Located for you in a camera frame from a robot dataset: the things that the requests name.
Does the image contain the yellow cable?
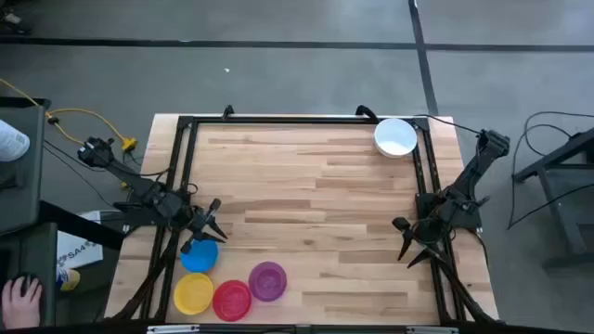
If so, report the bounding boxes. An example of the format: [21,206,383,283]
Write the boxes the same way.
[0,77,139,153]

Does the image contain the purple plastic bowl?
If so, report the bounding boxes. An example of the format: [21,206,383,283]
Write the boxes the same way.
[248,261,288,303]

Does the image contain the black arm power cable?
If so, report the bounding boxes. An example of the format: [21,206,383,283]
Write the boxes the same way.
[412,112,486,136]

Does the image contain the white printed cardboard box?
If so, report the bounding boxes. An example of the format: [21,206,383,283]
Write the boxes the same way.
[55,211,117,270]

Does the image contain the black metal stand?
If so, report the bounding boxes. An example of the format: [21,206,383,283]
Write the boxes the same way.
[512,127,594,270]

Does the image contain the white bowl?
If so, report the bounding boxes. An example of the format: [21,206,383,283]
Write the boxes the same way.
[373,117,419,160]

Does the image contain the black computer mouse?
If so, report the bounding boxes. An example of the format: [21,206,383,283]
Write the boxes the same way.
[11,272,44,298]

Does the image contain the black floor cable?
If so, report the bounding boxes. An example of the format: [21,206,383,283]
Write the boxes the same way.
[507,109,594,231]

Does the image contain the pinkish red plastic bowl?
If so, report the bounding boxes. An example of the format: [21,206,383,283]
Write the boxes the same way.
[212,279,253,323]

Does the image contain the person's shoe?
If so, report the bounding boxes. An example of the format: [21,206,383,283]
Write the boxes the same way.
[57,267,82,293]

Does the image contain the dark grey desk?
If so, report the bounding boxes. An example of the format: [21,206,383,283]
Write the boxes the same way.
[0,96,59,328]

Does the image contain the black metal table frame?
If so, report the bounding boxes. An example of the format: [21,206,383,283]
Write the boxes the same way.
[109,104,500,326]

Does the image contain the person's hand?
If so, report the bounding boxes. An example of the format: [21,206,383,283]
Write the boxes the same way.
[1,276,44,330]

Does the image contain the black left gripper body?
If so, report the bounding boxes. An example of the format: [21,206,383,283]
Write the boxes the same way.
[179,198,223,255]

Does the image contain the blue plastic bowl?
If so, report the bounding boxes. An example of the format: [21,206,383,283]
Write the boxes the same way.
[179,238,220,274]

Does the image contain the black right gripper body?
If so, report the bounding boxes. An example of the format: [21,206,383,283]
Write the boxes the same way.
[392,216,447,252]

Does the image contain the white printed paper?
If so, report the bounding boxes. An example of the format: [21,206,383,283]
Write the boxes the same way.
[0,119,32,163]

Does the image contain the silver aluminium rail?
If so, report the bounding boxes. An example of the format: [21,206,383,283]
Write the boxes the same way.
[146,325,459,334]

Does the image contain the yellow plastic bowl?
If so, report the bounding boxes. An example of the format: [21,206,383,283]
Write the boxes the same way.
[173,272,215,316]

